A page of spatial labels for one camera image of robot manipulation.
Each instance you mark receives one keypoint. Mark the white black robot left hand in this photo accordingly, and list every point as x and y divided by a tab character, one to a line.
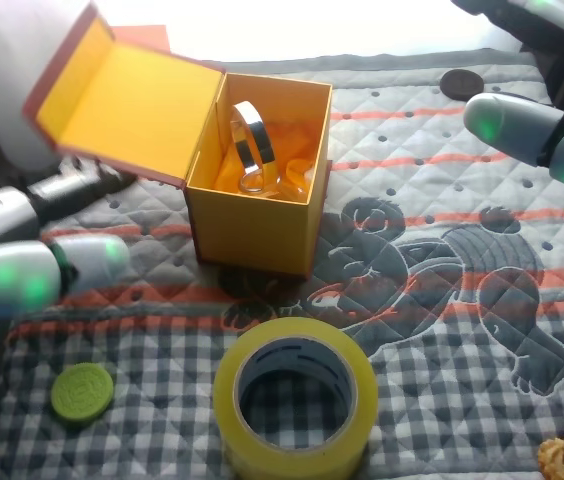
12	280

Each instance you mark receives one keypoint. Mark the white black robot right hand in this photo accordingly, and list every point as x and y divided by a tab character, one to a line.
507	122

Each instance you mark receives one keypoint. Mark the yellow gift box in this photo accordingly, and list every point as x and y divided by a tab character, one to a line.
252	235

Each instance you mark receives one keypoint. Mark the orange cardboard box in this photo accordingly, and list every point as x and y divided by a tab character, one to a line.
142	37

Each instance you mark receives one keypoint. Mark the dark brown cookie toy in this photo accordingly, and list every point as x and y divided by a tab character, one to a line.
461	84

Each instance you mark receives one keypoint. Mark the green sandwich cookie toy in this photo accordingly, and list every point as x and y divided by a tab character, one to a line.
83	395

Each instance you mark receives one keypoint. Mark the orange tissue paper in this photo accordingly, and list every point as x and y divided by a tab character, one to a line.
289	135

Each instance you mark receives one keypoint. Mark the grey quilt with bear print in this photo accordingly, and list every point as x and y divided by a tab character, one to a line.
442	390

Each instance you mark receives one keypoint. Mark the yellow tape roll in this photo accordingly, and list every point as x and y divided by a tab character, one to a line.
292	450

